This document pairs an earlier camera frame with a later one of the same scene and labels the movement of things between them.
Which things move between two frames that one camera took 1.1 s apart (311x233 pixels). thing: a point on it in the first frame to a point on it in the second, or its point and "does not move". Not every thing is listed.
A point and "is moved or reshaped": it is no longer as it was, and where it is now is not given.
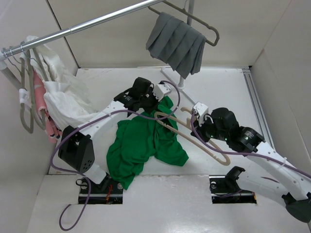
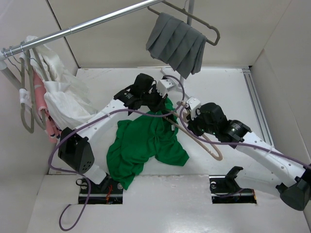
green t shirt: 137,139 does not move
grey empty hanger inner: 30,85 does not move
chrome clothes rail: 35,41 does not move
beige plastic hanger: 190,124 is moved or reshaped
